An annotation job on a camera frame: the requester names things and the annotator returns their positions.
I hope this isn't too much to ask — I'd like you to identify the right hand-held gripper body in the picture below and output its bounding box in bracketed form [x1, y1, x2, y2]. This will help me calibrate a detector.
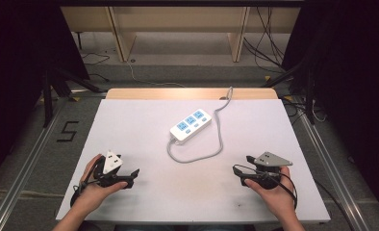
[240, 151, 293, 191]

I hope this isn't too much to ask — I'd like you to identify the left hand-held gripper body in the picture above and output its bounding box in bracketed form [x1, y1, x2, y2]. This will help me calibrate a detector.
[93, 149, 130, 190]

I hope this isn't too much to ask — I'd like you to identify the person's left hand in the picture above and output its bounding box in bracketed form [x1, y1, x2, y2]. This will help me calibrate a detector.
[73, 154, 128, 212]

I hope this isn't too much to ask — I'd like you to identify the person's right hand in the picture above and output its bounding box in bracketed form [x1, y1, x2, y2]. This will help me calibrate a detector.
[243, 166, 298, 223]

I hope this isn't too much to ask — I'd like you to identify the white table mat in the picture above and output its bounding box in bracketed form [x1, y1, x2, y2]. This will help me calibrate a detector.
[55, 97, 332, 225]

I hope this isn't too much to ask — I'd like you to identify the white power strip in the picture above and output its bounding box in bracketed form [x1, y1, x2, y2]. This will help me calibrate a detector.
[168, 108, 214, 145]

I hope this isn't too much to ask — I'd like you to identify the black metal stand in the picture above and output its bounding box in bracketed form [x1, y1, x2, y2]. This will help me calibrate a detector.
[40, 65, 103, 129]
[260, 56, 317, 126]

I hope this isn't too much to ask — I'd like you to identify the black curtain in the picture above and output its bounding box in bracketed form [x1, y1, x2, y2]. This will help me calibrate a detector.
[0, 0, 91, 189]
[281, 0, 379, 224]

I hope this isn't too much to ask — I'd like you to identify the light wooden bench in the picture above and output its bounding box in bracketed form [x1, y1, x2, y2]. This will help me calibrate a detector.
[60, 5, 303, 64]

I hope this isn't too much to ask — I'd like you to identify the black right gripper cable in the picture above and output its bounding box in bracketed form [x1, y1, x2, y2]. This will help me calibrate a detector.
[233, 164, 299, 210]

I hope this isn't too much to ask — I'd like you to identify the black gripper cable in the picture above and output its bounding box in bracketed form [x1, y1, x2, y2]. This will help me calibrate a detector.
[69, 159, 103, 208]
[233, 164, 299, 210]

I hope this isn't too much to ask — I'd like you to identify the grey power strip cable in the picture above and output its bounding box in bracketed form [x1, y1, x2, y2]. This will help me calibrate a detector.
[166, 86, 235, 165]

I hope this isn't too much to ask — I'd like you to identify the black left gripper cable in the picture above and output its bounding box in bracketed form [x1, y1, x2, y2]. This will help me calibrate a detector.
[69, 159, 103, 208]

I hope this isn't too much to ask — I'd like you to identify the aluminium floor rail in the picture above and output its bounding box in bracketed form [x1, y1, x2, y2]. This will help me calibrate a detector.
[296, 110, 373, 231]
[0, 95, 70, 231]

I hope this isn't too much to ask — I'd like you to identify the white floor cable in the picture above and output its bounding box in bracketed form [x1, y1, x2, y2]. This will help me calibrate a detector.
[125, 60, 186, 89]

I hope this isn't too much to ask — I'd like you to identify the thin black floor cable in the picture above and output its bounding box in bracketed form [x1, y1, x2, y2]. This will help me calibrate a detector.
[81, 51, 112, 83]

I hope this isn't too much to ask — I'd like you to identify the bundle of black floor cables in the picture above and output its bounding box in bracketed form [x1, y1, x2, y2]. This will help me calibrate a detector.
[242, 6, 288, 71]

